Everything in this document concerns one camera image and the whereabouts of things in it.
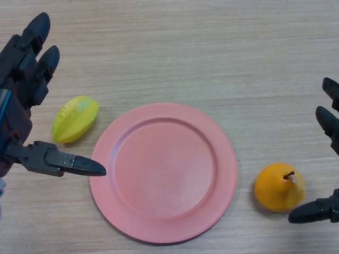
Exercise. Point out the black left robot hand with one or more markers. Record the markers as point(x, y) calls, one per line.
point(16, 116)

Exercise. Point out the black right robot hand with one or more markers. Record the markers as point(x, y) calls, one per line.
point(328, 124)

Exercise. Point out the yellow orange pear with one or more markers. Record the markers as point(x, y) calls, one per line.
point(272, 188)

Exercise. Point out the pink round plate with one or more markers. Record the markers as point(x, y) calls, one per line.
point(164, 172)

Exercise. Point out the yellow green starfruit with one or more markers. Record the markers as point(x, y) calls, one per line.
point(74, 119)

